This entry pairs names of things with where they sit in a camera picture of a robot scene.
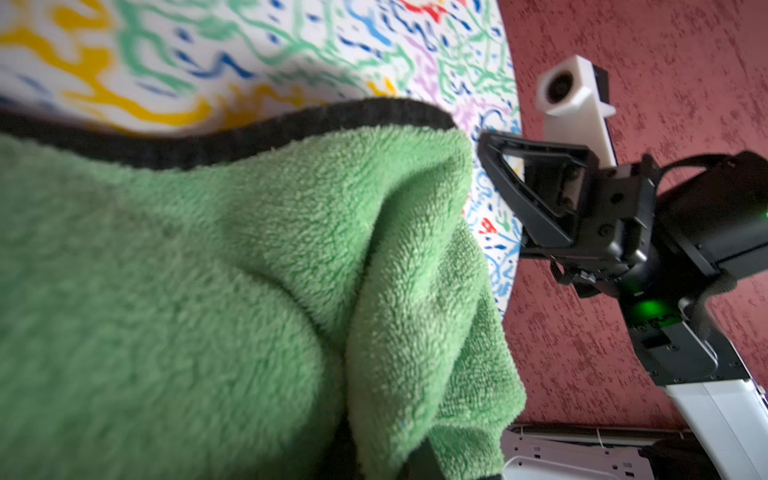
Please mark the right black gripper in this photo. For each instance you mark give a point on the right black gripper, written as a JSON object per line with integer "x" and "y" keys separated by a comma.
{"x": 593, "y": 244}

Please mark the green microfiber cloth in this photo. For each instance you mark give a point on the green microfiber cloth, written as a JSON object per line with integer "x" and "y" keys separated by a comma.
{"x": 256, "y": 406}

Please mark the round colourful squiggle plate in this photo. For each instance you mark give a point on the round colourful squiggle plate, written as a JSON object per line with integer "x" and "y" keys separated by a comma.
{"x": 270, "y": 54}

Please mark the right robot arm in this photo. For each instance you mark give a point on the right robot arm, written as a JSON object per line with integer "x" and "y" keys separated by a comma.
{"x": 662, "y": 255}

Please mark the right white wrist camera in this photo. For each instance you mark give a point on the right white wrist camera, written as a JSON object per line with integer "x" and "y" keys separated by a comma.
{"x": 574, "y": 99}

